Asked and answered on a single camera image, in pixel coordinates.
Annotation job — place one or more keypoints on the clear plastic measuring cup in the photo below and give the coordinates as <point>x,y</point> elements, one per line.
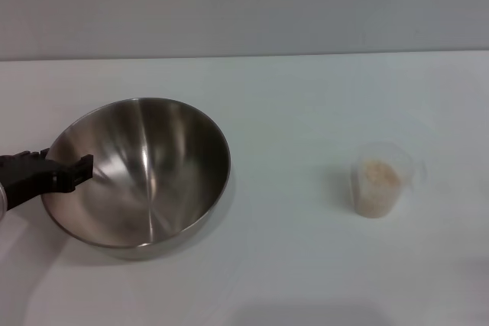
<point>376,204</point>

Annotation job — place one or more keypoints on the white rice grains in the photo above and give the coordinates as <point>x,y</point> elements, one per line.
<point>378,184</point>

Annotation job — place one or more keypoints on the stainless steel mixing bowl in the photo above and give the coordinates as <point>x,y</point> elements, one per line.
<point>153,173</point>

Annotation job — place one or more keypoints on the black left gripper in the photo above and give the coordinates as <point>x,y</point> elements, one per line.
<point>26,177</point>

